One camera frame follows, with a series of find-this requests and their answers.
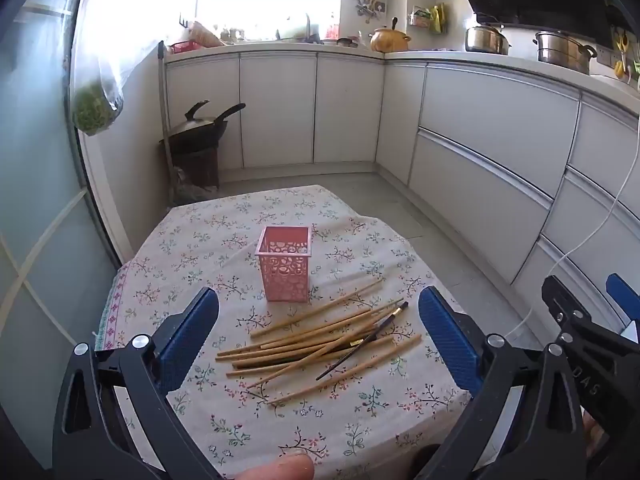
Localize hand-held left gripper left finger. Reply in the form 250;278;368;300
52;287;223;480

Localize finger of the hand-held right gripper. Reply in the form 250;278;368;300
542;275;640;361
606;273;640;321

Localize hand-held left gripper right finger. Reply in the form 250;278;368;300
418;286;586;480

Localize pile of wooden chopsticks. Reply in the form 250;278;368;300
215;280;423;406

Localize pink perforated utensil holder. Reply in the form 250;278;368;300
255;226;313;303

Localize person's right hand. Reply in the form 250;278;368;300
582;407;609;461

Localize person's left hand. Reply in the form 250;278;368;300
235;452;316;480

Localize floral tablecloth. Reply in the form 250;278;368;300
95;185;506;480

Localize dark stool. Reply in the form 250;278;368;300
167;147;221;191

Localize black wok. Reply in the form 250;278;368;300
162;103;247;155

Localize metal wok lid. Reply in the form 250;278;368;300
169;101;218;136

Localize white kitchen cabinets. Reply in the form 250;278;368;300
162;42;640;341

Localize yellow hanging tool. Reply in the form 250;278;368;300
614;30;632;80

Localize frosted glass door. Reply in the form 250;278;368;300
0;0;126;441

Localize plastic bag of green vegetables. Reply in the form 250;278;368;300
69;0;151;137

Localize large steel pot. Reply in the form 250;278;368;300
532;31;598;75

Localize small steel pot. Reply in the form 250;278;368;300
465;24;512;56

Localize beige food bag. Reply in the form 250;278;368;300
190;21;226;47

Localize yellow ceramic pot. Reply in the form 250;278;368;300
369;17;412;53

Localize water heater pipes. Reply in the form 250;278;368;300
352;0;388;23

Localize white cable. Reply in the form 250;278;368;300
504;110;640;338

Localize wall rack with yellow packets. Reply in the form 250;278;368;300
410;4;448;35

